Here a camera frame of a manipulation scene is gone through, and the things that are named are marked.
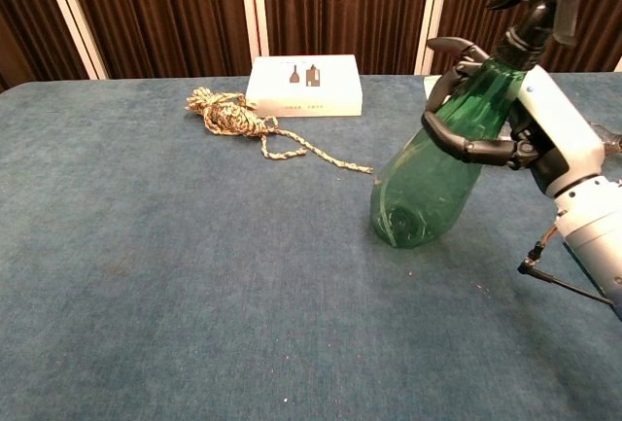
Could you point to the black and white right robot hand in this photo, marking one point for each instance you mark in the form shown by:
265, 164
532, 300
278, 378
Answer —
559, 119

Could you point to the white partition frame post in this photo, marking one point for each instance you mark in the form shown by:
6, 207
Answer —
436, 3
73, 17
255, 12

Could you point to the green spray bottle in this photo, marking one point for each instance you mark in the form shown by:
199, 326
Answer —
423, 192

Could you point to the dark brown pleated curtain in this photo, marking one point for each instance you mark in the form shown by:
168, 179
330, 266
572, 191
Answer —
170, 12
24, 17
340, 3
597, 27

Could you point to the blue felt table cover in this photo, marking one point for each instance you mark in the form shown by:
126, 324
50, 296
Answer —
194, 270

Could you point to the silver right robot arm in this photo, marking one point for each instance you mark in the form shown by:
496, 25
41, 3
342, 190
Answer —
597, 231

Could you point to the white flat cardboard box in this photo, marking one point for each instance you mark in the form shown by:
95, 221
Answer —
301, 95

